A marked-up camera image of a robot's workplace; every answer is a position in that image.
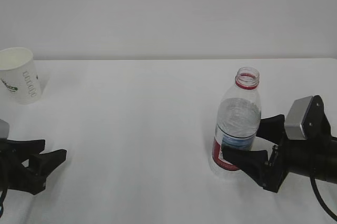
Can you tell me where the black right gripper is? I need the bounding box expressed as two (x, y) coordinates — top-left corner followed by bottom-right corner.
(222, 95), (331, 187)

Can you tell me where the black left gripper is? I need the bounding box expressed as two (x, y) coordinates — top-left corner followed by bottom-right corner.
(1, 139), (67, 195)

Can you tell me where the clear plastic water bottle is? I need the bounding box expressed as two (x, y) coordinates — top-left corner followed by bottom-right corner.
(209, 67), (261, 179)

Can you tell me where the white paper cup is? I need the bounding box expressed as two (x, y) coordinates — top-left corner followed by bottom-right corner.
(1, 47), (42, 105)

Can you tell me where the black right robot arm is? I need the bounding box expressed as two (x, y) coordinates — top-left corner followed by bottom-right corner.
(222, 95), (336, 192)

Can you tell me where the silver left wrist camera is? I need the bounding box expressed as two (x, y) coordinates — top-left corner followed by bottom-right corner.
(0, 119), (10, 139)

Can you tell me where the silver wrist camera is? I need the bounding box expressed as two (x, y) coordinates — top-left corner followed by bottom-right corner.
(284, 96), (313, 140)
(0, 119), (10, 139)

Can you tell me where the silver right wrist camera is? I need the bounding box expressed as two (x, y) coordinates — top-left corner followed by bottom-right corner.
(284, 96), (313, 140)

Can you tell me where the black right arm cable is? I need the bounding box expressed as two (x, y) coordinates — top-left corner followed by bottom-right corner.
(309, 175), (337, 222)

